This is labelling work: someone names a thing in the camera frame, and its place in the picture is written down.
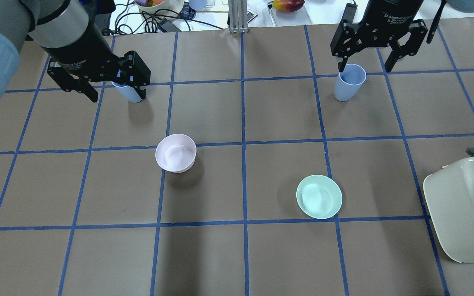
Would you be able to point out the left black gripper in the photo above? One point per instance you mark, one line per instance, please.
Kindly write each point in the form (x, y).
(77, 47)

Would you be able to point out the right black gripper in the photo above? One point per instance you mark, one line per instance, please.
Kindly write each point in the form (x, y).
(389, 13)

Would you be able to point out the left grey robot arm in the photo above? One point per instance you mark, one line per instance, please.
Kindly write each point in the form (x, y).
(50, 23)

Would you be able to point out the blue cup near left gripper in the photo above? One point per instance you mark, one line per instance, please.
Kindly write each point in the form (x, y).
(133, 95)

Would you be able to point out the blue cup gripper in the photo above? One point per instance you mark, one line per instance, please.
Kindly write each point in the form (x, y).
(349, 82)
(133, 95)

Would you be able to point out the blue cup near right gripper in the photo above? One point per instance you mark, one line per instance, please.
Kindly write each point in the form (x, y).
(349, 82)

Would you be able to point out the clear plastic tray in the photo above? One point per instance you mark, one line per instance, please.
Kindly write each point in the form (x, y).
(300, 17)

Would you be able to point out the white bowl with fruit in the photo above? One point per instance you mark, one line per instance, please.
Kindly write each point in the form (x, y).
(160, 7)

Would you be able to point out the red yellow mango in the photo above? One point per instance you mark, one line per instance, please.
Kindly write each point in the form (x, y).
(288, 5)

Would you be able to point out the pink bowl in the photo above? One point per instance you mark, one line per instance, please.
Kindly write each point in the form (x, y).
(176, 153)

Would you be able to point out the small remote control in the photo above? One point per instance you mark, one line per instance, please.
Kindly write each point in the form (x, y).
(251, 15)

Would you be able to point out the mint green plate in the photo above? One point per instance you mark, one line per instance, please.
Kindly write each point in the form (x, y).
(319, 197)

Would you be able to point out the cream toaster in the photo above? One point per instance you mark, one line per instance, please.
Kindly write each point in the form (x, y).
(449, 196)

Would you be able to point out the aluminium frame post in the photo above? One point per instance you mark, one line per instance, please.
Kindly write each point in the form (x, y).
(238, 16)

